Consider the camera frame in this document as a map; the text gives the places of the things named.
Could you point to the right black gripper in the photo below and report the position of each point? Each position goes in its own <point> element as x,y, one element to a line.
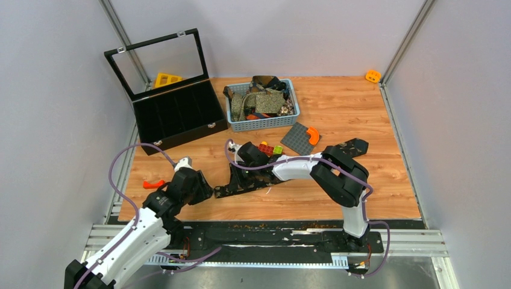
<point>241,164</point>

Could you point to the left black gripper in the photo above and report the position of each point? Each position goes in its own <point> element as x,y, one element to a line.
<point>205,190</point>

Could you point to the black floral patterned tie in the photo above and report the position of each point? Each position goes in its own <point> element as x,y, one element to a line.
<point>244,181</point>

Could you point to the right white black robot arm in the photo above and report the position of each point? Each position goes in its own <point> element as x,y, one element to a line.
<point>343,179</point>

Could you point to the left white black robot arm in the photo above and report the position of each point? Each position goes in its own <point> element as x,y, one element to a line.
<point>153,228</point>

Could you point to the red green lego car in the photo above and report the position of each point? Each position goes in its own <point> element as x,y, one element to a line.
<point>270,150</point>

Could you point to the red small plastic piece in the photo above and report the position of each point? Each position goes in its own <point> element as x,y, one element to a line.
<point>153,185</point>

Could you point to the grey lego baseplate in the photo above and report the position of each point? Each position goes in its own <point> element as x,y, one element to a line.
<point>298,140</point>

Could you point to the blue plastic basket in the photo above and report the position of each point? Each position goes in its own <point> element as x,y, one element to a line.
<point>285,117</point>

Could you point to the olive patterned tie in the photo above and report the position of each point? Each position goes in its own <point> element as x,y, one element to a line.
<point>269,102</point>

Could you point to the orange curved plastic piece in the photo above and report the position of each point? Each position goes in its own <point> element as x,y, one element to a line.
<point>314,135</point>

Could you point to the dark blue tie in basket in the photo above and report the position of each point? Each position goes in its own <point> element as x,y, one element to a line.
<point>262,83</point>

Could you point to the black glass-lid display box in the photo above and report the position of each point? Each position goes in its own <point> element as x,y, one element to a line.
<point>175,114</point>

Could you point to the yellow triangular plastic toy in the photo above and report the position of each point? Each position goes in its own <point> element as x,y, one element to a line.
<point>164,79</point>

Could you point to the orange plastic block toy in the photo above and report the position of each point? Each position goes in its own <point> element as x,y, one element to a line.
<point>373,76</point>

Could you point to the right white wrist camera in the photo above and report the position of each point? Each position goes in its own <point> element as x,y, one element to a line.
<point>234,148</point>

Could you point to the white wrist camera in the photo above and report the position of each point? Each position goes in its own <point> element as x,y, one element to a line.
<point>234,148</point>
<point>185,162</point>

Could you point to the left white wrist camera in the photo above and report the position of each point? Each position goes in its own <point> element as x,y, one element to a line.
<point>185,162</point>

